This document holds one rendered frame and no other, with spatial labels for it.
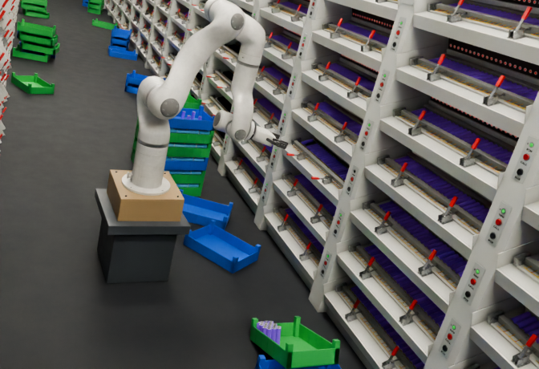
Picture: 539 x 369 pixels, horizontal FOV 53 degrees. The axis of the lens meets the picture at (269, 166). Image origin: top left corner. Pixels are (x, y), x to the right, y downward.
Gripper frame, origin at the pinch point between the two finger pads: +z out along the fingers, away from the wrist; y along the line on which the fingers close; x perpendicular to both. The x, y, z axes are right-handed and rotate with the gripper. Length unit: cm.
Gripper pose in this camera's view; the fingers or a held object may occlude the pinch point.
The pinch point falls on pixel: (281, 141)
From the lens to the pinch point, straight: 235.8
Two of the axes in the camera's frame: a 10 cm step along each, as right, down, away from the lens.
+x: 4.2, -8.8, -2.4
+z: 8.3, 2.6, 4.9
